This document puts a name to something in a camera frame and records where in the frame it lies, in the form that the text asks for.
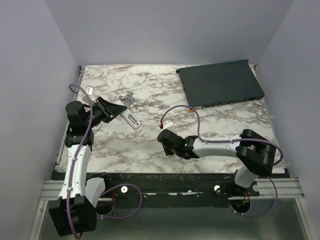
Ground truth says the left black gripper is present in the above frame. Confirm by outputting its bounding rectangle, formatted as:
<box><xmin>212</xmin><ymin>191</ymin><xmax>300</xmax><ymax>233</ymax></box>
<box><xmin>84</xmin><ymin>96</ymin><xmax>127</xmax><ymax>129</ymax></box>

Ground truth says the white remote control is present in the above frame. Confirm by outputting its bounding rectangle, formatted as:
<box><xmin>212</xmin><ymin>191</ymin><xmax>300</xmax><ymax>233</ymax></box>
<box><xmin>120</xmin><ymin>109</ymin><xmax>141</xmax><ymax>130</ymax></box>

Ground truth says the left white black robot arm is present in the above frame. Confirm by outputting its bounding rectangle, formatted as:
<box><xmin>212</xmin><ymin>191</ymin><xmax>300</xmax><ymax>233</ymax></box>
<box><xmin>48</xmin><ymin>97</ymin><xmax>128</xmax><ymax>240</ymax></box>

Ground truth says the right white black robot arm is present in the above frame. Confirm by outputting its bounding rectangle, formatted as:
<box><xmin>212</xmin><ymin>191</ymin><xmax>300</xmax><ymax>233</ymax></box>
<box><xmin>157</xmin><ymin>129</ymin><xmax>277</xmax><ymax>196</ymax></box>

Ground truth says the dark green flat electronics box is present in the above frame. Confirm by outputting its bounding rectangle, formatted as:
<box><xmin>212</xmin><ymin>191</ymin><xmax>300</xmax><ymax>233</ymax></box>
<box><xmin>176</xmin><ymin>59</ymin><xmax>265</xmax><ymax>108</ymax></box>

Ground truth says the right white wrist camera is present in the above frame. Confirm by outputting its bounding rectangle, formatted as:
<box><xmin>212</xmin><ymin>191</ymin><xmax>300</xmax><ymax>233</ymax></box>
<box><xmin>159</xmin><ymin>120</ymin><xmax>174</xmax><ymax>130</ymax></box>

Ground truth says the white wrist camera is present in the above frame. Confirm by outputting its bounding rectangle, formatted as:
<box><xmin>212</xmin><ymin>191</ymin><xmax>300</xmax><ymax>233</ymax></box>
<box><xmin>159</xmin><ymin>120</ymin><xmax>174</xmax><ymax>130</ymax></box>
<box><xmin>82</xmin><ymin>85</ymin><xmax>95</xmax><ymax>105</ymax></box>

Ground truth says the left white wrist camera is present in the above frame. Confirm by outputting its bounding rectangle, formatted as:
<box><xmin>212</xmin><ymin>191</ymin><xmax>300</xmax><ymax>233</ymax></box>
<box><xmin>82</xmin><ymin>85</ymin><xmax>95</xmax><ymax>105</ymax></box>

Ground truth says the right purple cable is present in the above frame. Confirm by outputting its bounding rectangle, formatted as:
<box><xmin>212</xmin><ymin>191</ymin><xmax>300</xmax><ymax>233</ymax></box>
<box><xmin>159</xmin><ymin>105</ymin><xmax>285</xmax><ymax>218</ymax></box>

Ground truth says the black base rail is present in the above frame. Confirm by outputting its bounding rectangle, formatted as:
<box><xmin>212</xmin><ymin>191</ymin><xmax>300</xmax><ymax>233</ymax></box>
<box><xmin>79</xmin><ymin>172</ymin><xmax>261</xmax><ymax>208</ymax></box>

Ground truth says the aluminium extrusion rail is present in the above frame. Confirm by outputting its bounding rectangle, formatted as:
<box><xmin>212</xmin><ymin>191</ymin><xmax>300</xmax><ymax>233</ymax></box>
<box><xmin>257</xmin><ymin>178</ymin><xmax>305</xmax><ymax>199</ymax></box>

